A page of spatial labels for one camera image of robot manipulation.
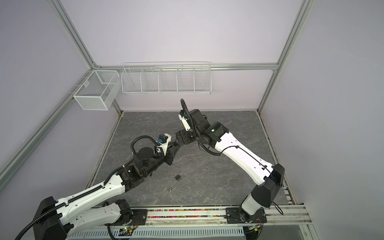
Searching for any small black padlock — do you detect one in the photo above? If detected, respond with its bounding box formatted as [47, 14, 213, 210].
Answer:
[175, 173, 184, 182]

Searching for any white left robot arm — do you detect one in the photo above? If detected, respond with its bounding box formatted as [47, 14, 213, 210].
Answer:
[16, 134, 182, 240]

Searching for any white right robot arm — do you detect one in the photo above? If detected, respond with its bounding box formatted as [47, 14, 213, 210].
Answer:
[177, 99, 285, 223]

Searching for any white mesh box basket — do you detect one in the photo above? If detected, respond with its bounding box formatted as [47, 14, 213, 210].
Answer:
[74, 70, 122, 111]

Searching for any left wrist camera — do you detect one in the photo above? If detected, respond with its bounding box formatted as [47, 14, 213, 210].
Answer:
[156, 134, 172, 157]

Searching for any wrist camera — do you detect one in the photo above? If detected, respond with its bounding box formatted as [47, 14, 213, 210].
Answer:
[156, 134, 172, 157]
[179, 110, 191, 131]

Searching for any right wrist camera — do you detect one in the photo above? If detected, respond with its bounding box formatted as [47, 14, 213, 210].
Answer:
[179, 110, 191, 131]

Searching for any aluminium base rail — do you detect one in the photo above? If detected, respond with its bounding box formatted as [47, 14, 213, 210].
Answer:
[56, 205, 310, 230]

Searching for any white wire shelf basket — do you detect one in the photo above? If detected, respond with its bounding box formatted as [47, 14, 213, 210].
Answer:
[121, 62, 212, 94]

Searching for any white vented cable duct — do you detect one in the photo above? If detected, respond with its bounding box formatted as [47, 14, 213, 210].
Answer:
[69, 226, 245, 240]

